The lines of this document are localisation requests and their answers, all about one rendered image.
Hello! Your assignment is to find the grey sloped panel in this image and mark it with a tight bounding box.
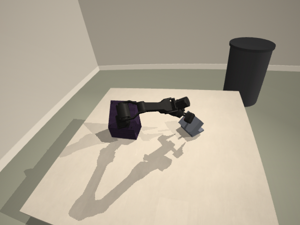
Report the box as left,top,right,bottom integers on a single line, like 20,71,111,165
178,116,204,137

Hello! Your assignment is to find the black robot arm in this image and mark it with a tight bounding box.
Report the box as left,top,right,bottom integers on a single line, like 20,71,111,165
115,96,190,129

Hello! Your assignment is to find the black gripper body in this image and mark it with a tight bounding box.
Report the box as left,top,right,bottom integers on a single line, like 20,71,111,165
169,109,195,124

